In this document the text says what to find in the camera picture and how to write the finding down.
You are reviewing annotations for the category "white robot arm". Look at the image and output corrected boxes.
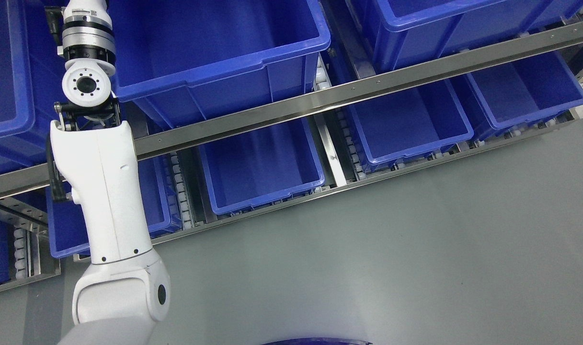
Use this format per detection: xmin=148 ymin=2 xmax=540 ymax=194
xmin=45 ymin=0 xmax=170 ymax=345

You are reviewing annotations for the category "blue bin lower centre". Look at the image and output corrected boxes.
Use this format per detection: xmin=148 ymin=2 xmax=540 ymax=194
xmin=198 ymin=118 xmax=325 ymax=215

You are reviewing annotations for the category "blue bin lower right-centre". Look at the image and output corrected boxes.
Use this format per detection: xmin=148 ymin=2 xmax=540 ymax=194
xmin=343 ymin=80 xmax=474 ymax=174

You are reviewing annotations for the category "large blue bin upper centre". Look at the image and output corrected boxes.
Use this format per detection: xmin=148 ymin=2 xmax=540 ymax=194
xmin=109 ymin=0 xmax=331 ymax=130

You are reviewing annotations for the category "blue bin upper right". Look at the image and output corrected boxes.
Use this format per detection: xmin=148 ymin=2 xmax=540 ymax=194
xmin=348 ymin=0 xmax=583 ymax=73

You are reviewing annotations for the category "blue bin lower left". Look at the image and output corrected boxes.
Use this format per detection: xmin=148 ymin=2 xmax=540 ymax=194
xmin=45 ymin=156 xmax=183 ymax=259

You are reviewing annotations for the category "blue bin lower far right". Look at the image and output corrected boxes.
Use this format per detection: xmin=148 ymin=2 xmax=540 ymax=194
xmin=450 ymin=51 xmax=583 ymax=140

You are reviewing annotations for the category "blue bin upper left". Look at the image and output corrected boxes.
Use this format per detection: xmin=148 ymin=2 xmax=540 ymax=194
xmin=0 ymin=0 xmax=66 ymax=174

